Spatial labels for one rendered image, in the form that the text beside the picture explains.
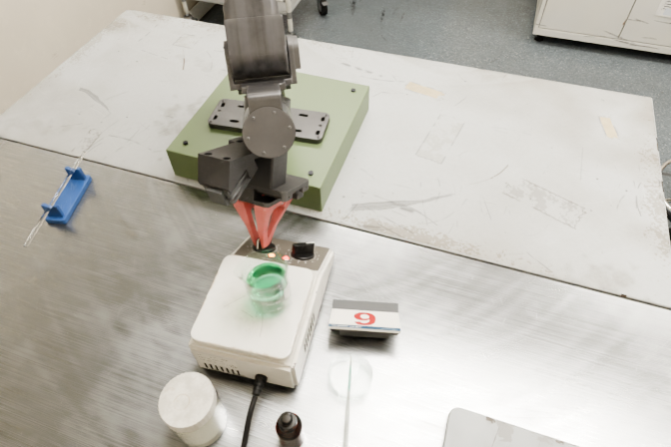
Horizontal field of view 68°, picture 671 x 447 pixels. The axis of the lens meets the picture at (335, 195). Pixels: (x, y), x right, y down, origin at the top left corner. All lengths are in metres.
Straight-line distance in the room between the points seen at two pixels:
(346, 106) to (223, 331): 0.47
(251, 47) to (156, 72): 0.58
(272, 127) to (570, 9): 2.49
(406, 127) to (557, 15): 2.07
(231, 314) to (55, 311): 0.29
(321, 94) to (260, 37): 0.34
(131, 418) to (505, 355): 0.47
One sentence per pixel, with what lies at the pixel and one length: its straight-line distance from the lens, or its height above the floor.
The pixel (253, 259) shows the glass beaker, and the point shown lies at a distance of 0.57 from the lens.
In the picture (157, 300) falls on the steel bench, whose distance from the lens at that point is 0.75.
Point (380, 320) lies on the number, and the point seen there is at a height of 0.92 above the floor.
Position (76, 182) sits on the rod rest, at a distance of 0.94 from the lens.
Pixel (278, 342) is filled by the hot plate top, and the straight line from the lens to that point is 0.58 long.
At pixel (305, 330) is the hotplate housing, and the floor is 0.97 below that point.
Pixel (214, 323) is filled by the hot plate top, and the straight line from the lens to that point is 0.61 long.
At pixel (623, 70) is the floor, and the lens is 2.99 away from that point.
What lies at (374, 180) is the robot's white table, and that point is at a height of 0.90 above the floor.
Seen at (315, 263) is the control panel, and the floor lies 0.96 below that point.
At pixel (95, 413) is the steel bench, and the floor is 0.90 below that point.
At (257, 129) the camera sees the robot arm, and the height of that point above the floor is 1.17.
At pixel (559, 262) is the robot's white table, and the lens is 0.79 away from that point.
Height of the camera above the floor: 1.51
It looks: 49 degrees down
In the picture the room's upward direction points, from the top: 2 degrees counter-clockwise
